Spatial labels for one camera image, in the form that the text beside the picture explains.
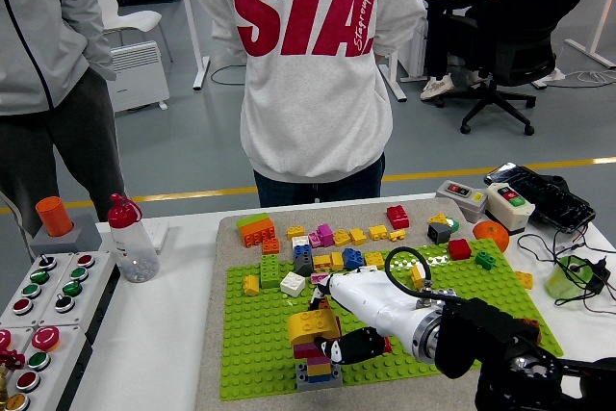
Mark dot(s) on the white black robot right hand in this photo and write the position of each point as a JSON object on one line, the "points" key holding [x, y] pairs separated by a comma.
{"points": [[375, 302]]}

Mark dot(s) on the yellow arched brick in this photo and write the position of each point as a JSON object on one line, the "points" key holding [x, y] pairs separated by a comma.
{"points": [[313, 322]]}

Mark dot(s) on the small yellow brick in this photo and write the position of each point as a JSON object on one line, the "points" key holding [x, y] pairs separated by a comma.
{"points": [[250, 285], [336, 261], [321, 262], [341, 237], [378, 232], [357, 236], [373, 259], [524, 279], [319, 370], [295, 232]]}

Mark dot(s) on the yellow and white brick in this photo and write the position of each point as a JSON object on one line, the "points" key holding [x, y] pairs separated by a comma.
{"points": [[417, 277]]}

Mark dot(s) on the flat pink brick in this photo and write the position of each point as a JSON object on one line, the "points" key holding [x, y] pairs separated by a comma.
{"points": [[318, 277]]}

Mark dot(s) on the tiny yellow brick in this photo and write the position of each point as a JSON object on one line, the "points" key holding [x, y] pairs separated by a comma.
{"points": [[397, 235]]}

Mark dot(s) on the dark grey sloped brick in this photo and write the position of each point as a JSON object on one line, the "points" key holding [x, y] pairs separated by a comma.
{"points": [[304, 265]]}

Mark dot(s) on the small pink brick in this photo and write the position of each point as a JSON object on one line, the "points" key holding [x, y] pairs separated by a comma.
{"points": [[315, 362]]}

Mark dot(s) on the magenta tall brick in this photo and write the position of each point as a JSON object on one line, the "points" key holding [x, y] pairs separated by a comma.
{"points": [[325, 234]]}

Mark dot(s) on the white square brick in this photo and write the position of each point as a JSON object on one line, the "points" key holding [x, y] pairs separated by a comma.
{"points": [[292, 284], [299, 240]]}

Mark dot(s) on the magenta square brick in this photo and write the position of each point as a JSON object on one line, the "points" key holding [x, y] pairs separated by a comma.
{"points": [[303, 352]]}

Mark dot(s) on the light pink brick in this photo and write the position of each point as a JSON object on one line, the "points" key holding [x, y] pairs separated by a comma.
{"points": [[314, 239]]}

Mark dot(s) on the red square brick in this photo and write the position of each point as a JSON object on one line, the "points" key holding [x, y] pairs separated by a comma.
{"points": [[398, 216], [459, 249]]}

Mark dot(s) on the small blue brick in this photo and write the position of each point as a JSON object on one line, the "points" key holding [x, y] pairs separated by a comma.
{"points": [[320, 378]]}

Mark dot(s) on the dark grey cube brick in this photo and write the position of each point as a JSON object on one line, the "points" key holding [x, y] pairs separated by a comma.
{"points": [[439, 233]]}

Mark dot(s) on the grey base brick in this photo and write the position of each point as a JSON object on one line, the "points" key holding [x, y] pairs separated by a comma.
{"points": [[317, 386]]}

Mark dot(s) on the yellow triangular brick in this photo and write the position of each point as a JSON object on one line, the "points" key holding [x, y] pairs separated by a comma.
{"points": [[438, 219]]}

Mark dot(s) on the green and white brick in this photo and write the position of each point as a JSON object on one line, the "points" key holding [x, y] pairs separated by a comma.
{"points": [[452, 225]]}

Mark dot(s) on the tall green brick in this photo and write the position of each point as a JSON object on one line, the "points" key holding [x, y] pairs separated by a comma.
{"points": [[269, 270]]}

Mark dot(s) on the small green brick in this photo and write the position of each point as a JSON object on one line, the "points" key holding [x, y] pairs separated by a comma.
{"points": [[485, 260]]}

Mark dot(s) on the small orange brick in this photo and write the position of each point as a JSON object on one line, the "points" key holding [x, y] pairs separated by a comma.
{"points": [[270, 246]]}

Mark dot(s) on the green studded baseplate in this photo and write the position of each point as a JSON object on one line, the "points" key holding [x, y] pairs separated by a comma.
{"points": [[250, 334]]}

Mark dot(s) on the large orange brick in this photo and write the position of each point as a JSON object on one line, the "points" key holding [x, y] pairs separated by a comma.
{"points": [[257, 234]]}

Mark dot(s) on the light green flat brick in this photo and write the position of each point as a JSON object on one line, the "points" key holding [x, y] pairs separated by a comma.
{"points": [[251, 220]]}

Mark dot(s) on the orange fruit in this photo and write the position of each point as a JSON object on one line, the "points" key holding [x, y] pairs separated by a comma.
{"points": [[491, 234]]}

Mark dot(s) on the grey-brown table mat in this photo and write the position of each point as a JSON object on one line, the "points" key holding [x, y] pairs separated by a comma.
{"points": [[212, 334]]}

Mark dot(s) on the translucent green cup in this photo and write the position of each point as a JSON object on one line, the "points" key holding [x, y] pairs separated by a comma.
{"points": [[560, 283]]}

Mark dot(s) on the standing person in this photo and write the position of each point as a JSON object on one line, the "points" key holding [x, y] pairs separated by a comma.
{"points": [[43, 21], [313, 117]]}

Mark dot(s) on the clear bottle with red cap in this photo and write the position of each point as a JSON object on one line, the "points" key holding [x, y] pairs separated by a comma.
{"points": [[132, 247]]}

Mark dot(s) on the white panel under desk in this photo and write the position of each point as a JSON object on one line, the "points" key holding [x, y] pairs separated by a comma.
{"points": [[414, 55]]}

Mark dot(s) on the black office chair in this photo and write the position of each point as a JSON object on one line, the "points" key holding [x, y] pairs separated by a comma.
{"points": [[510, 59]]}

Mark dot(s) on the white floor power strip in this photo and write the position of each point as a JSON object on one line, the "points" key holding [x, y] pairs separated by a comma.
{"points": [[556, 76]]}

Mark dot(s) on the grey pushbutton control box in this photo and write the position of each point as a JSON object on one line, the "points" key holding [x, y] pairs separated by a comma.
{"points": [[48, 281], [84, 281]]}

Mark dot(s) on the grey holder block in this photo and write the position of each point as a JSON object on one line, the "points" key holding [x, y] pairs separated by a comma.
{"points": [[84, 238]]}

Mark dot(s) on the white panel heater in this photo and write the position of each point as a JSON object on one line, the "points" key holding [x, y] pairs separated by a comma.
{"points": [[139, 74]]}

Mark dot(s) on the grey emergency-stop control box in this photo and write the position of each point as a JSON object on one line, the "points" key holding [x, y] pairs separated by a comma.
{"points": [[53, 372], [19, 334]]}

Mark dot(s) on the orange cylinder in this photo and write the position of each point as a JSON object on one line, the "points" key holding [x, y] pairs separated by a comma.
{"points": [[54, 216]]}

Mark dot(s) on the white plastic chair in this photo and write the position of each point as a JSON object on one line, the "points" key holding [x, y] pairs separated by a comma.
{"points": [[130, 21]]}

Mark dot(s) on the brass fitting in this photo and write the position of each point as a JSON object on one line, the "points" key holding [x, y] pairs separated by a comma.
{"points": [[3, 382]]}

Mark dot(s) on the grey two-button switch box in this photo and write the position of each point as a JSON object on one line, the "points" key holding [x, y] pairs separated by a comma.
{"points": [[459, 199]]}

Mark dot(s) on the beige two-button switch box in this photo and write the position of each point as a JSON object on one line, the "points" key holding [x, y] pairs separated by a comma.
{"points": [[510, 209]]}

